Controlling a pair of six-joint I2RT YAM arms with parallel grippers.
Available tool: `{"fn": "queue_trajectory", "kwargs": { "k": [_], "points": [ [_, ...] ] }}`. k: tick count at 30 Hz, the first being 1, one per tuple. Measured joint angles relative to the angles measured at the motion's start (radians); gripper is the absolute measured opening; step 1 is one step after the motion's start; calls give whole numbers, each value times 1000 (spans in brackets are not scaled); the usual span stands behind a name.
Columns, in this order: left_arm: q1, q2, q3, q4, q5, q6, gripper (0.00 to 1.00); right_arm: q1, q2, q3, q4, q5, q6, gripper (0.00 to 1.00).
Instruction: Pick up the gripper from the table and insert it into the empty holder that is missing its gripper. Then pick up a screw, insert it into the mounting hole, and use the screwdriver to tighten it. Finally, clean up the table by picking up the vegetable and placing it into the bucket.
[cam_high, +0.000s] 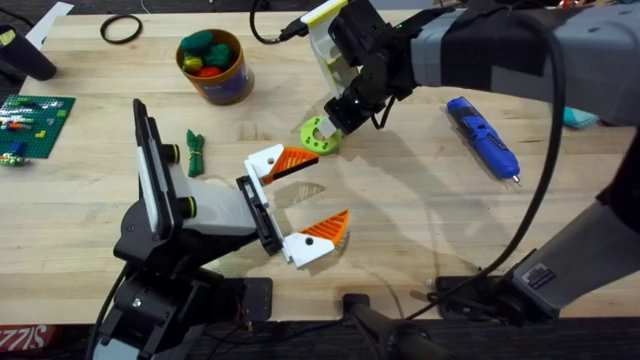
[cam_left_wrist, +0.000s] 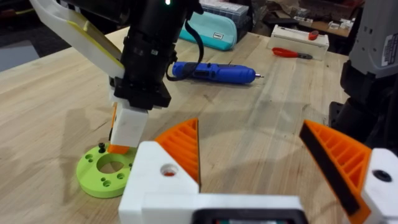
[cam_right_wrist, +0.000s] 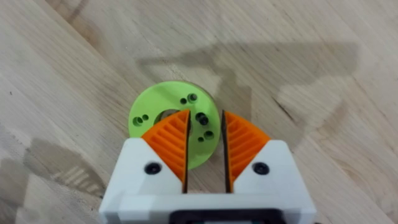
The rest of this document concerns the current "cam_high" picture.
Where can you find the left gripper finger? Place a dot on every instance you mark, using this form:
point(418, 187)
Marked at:
point(262, 160)
point(310, 250)

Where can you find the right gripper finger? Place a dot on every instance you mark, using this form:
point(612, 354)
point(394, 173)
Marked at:
point(327, 127)

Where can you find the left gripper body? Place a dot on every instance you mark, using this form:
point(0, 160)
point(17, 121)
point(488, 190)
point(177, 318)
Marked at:
point(220, 210)

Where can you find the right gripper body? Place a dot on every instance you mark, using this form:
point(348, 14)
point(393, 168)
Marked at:
point(380, 60)

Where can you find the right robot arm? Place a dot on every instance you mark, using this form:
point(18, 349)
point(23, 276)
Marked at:
point(590, 50)

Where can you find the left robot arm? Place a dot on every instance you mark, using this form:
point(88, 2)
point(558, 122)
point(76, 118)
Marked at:
point(165, 295)

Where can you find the green toy vegetable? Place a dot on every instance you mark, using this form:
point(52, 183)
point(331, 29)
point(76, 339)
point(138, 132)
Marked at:
point(195, 155)

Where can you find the blue electric screwdriver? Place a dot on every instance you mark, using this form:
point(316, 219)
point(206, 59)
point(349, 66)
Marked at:
point(482, 137)

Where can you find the green disc with holes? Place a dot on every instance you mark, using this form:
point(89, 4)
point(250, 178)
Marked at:
point(312, 145)

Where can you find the right wrist upright plate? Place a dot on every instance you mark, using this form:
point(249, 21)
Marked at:
point(322, 45)

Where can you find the wrist upright plate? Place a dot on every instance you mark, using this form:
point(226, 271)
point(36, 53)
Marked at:
point(150, 155)
point(322, 45)

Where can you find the left wrist upright plate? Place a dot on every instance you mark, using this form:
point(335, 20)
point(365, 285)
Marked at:
point(150, 155)

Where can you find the brown tub with toys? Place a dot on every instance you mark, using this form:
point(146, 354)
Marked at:
point(220, 75)

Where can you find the green board with blocks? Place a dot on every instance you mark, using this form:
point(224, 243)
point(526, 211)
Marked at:
point(35, 125)

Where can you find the teal cloth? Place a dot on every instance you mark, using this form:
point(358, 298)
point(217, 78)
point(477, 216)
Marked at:
point(580, 119)

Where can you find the black cylinder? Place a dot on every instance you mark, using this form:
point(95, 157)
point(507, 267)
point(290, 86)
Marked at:
point(25, 57)

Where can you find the white paper sheet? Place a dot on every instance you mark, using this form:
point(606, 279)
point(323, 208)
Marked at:
point(47, 22)

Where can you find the black camera pole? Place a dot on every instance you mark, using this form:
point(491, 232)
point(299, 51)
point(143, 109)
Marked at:
point(380, 325)

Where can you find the black rail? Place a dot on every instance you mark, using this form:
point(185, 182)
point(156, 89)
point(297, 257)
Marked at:
point(525, 345)

